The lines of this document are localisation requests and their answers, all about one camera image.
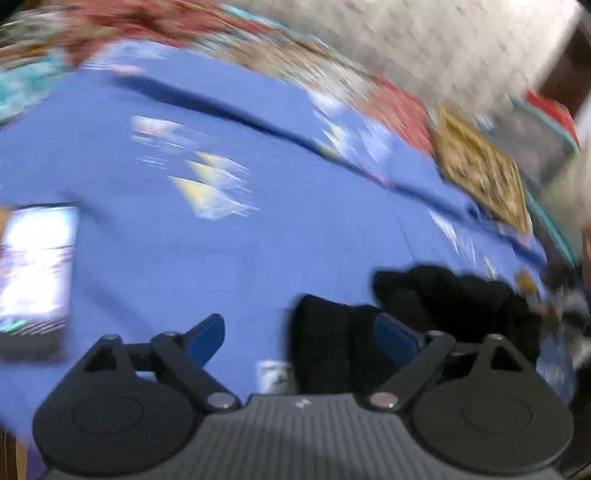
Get white paper tag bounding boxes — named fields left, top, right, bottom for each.
left=256, top=360, right=296, bottom=396

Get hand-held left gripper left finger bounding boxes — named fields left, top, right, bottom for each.
left=81, top=313, right=242, bottom=412

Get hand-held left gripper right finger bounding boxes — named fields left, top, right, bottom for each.
left=365, top=312, right=528, bottom=412

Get clear storage box teal rim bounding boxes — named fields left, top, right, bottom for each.
left=489, top=92, right=581, bottom=195

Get floral curtain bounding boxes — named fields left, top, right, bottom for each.
left=226, top=0, right=583, bottom=121

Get red patterned blanket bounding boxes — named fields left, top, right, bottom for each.
left=0, top=0, right=437, bottom=158

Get black smartphone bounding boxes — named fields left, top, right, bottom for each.
left=0, top=203, right=82, bottom=363

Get wooden compartment tray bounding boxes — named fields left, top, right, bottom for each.
left=433, top=105, right=534, bottom=236

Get black pants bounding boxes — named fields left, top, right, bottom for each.
left=288, top=264, right=544, bottom=396

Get red bag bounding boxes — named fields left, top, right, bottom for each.
left=524, top=90, right=579, bottom=141

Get blue printed bedsheet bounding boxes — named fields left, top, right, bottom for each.
left=0, top=46, right=573, bottom=480

